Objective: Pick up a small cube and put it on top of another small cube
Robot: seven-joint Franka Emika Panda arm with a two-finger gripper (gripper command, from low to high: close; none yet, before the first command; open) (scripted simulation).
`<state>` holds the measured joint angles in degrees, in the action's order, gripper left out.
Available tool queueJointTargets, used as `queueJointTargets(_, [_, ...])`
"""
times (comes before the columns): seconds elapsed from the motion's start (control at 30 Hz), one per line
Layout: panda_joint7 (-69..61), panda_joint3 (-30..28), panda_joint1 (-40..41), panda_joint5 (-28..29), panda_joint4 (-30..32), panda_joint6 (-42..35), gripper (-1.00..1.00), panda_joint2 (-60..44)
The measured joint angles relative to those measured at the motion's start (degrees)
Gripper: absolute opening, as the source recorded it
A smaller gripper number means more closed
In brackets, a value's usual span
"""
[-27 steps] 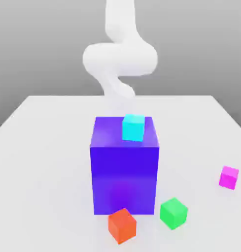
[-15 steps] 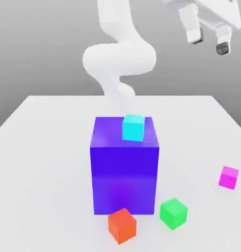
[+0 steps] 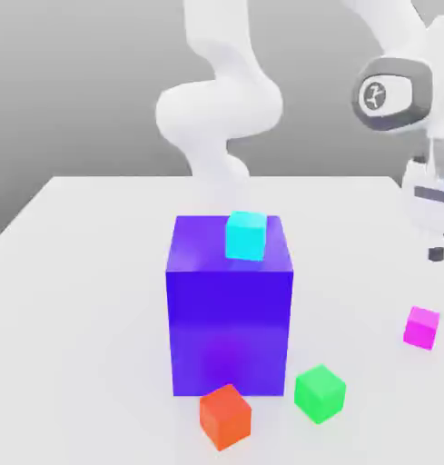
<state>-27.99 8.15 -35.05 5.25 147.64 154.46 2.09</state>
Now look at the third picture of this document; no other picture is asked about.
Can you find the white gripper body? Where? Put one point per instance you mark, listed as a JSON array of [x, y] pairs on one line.
[[428, 214]]

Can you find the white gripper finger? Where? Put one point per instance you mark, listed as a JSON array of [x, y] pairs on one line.
[[436, 253]]

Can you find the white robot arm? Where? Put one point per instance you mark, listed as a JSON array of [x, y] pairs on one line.
[[221, 109]]

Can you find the small magenta cube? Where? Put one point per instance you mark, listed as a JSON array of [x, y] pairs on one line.
[[421, 328]]

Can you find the small green cube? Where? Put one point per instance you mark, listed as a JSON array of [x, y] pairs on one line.
[[319, 394]]

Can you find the small cyan cube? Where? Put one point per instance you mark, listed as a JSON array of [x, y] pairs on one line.
[[245, 236]]

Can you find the small red cube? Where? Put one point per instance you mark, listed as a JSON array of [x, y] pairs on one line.
[[225, 417]]

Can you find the large blue box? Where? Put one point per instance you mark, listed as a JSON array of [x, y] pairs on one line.
[[228, 327]]

